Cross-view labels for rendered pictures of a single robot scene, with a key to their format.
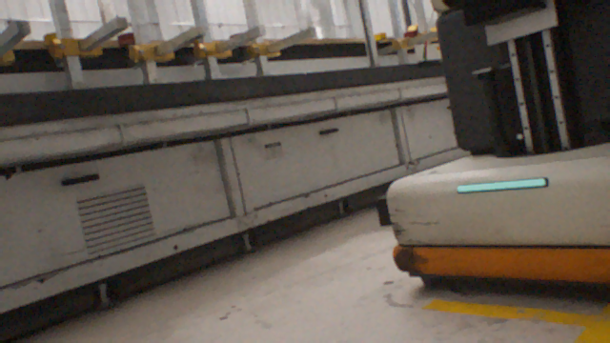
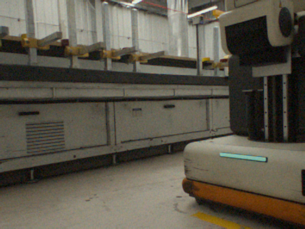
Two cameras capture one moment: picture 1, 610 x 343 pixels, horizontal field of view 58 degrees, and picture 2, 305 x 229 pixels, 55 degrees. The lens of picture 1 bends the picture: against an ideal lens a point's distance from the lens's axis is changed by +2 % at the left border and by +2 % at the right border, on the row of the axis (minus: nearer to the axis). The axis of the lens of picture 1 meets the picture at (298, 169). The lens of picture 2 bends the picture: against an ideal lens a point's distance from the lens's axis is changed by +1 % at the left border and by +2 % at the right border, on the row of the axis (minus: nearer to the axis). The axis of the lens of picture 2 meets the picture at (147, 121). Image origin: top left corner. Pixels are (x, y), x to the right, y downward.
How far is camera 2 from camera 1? 0.11 m
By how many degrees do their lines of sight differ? 3
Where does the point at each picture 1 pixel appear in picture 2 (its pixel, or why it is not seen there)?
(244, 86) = (124, 76)
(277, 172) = (137, 124)
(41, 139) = (9, 89)
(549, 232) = (264, 187)
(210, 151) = (102, 107)
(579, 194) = (282, 170)
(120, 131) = (52, 91)
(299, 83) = (155, 79)
